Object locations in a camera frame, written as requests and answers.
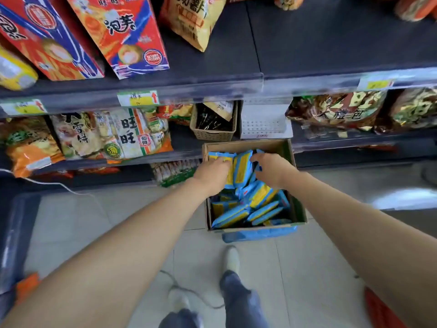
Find person's right hand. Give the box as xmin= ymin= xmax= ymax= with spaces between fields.
xmin=251 ymin=153 xmax=300 ymax=190

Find person's left hand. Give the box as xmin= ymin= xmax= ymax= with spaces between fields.
xmin=193 ymin=157 xmax=237 ymax=198

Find brown cardboard box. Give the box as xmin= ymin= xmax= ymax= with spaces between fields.
xmin=202 ymin=139 xmax=308 ymax=233

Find blue wipe packets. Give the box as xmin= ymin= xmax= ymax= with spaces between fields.
xmin=208 ymin=150 xmax=293 ymax=229

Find dark grey shelf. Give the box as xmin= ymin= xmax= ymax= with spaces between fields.
xmin=0 ymin=0 xmax=437 ymax=194

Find person's left forearm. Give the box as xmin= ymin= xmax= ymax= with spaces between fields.
xmin=0 ymin=177 xmax=221 ymax=328

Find person's right forearm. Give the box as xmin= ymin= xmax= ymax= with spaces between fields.
xmin=279 ymin=170 xmax=437 ymax=328

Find person's right white shoe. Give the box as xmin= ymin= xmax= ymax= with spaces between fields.
xmin=223 ymin=246 xmax=241 ymax=276

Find person's white shoe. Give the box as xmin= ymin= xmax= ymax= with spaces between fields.
xmin=223 ymin=246 xmax=241 ymax=276
xmin=166 ymin=287 xmax=191 ymax=313

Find person's left white shoe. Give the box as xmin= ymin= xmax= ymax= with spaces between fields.
xmin=166 ymin=287 xmax=191 ymax=313

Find person's right leg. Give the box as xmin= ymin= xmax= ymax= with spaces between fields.
xmin=219 ymin=271 xmax=269 ymax=328

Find person's leg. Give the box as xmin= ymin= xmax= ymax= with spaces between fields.
xmin=219 ymin=271 xmax=269 ymax=328
xmin=158 ymin=307 xmax=204 ymax=328

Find person's left leg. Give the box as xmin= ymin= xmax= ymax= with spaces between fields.
xmin=158 ymin=307 xmax=204 ymax=328

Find red blue snack box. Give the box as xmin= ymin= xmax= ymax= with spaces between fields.
xmin=65 ymin=0 xmax=170 ymax=80
xmin=0 ymin=0 xmax=105 ymax=82

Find green white wafer pack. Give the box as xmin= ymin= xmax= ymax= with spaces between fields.
xmin=151 ymin=159 xmax=201 ymax=188

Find beige woven basket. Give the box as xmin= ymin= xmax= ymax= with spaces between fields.
xmin=189 ymin=100 xmax=239 ymax=142

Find white perforated plastic tray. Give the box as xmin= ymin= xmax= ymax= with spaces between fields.
xmin=239 ymin=104 xmax=294 ymax=140

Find bundle of dark sachets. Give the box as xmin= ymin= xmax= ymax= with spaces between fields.
xmin=196 ymin=104 xmax=233 ymax=131

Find blue plastic pack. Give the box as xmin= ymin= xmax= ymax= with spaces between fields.
xmin=222 ymin=224 xmax=298 ymax=244

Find beige sachet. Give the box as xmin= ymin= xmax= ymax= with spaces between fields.
xmin=203 ymin=100 xmax=234 ymax=122

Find red yellow snack bag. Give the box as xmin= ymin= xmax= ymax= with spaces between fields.
xmin=156 ymin=104 xmax=194 ymax=127

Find brown gift snack bag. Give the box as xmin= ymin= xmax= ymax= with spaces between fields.
xmin=389 ymin=87 xmax=437 ymax=130
xmin=286 ymin=91 xmax=388 ymax=132

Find white rice cracker multipack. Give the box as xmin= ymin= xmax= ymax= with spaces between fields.
xmin=102 ymin=107 xmax=174 ymax=164

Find green yellow price tag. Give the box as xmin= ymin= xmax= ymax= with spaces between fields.
xmin=356 ymin=77 xmax=398 ymax=92
xmin=0 ymin=98 xmax=48 ymax=117
xmin=117 ymin=90 xmax=160 ymax=108

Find orange red snack packet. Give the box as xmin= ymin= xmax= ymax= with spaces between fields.
xmin=76 ymin=166 xmax=121 ymax=175

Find beige rice cracker bag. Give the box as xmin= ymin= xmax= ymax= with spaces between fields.
xmin=49 ymin=111 xmax=113 ymax=161

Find yellow potato chip bag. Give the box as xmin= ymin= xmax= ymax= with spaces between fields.
xmin=158 ymin=0 xmax=229 ymax=53

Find orange lidded snack jar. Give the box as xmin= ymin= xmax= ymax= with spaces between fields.
xmin=274 ymin=0 xmax=305 ymax=11

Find red plastic basket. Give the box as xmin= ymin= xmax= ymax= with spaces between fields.
xmin=363 ymin=287 xmax=409 ymax=328

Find orange green snack bag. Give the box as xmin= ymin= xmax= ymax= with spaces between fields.
xmin=0 ymin=116 xmax=66 ymax=179

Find orange red snack can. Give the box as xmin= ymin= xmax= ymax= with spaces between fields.
xmin=394 ymin=0 xmax=437 ymax=23

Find orange object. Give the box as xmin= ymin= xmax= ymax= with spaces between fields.
xmin=15 ymin=272 xmax=41 ymax=303

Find yellow plastic bottle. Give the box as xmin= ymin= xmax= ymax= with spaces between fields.
xmin=0 ymin=46 xmax=39 ymax=92

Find grey floor cable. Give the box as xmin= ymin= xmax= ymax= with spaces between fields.
xmin=159 ymin=269 xmax=225 ymax=310

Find thick white cable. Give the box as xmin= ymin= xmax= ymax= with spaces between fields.
xmin=0 ymin=168 xmax=103 ymax=210

